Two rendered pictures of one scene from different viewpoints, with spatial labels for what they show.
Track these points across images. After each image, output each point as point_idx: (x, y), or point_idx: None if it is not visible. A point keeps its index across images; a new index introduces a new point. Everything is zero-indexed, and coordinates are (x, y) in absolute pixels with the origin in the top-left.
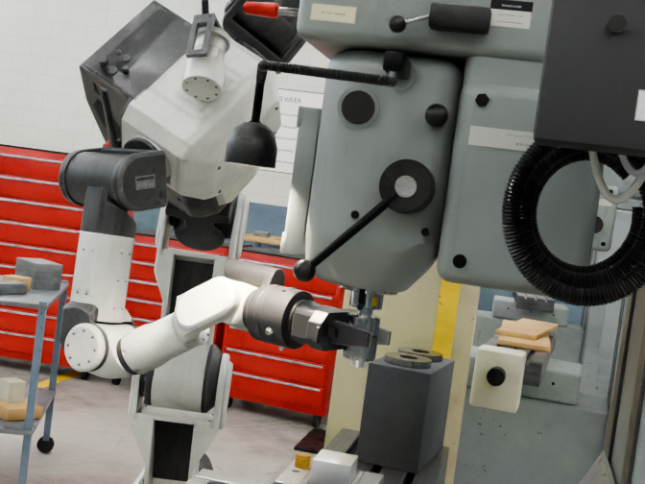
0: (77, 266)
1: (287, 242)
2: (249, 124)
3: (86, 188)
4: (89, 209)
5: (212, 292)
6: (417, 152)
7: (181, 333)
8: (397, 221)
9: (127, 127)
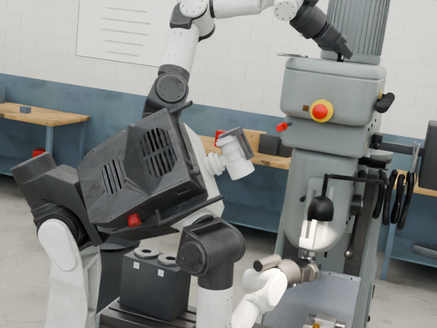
0: (223, 312)
1: (313, 243)
2: (330, 200)
3: (223, 263)
4: (229, 274)
5: (280, 282)
6: (353, 189)
7: (269, 310)
8: (348, 218)
9: (201, 210)
